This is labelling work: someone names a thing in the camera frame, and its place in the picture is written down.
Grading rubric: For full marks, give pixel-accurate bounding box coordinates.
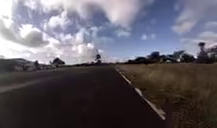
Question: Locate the lone tree on horizon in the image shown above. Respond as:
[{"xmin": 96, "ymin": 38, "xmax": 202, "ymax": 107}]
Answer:
[{"xmin": 94, "ymin": 53, "xmax": 102, "ymax": 65}]

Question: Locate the dark asphalt road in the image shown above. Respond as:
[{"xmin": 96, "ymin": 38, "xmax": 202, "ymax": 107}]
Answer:
[{"xmin": 0, "ymin": 64, "xmax": 168, "ymax": 128}]

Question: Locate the round dark tree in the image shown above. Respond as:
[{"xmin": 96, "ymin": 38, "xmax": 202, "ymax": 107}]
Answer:
[{"xmin": 51, "ymin": 57, "xmax": 66, "ymax": 67}]

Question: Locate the white painted edge line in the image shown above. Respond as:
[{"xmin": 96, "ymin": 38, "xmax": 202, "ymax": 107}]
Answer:
[{"xmin": 116, "ymin": 68, "xmax": 167, "ymax": 121}]

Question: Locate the row of dark trees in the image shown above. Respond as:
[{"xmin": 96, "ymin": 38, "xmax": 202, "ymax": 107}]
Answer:
[{"xmin": 125, "ymin": 41, "xmax": 217, "ymax": 65}]

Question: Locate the dry brown grass verge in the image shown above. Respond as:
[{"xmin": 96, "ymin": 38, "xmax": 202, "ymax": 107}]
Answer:
[{"xmin": 115, "ymin": 62, "xmax": 217, "ymax": 128}]

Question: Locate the low dark building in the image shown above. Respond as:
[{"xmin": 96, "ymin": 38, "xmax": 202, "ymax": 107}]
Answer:
[{"xmin": 0, "ymin": 57, "xmax": 39, "ymax": 72}]

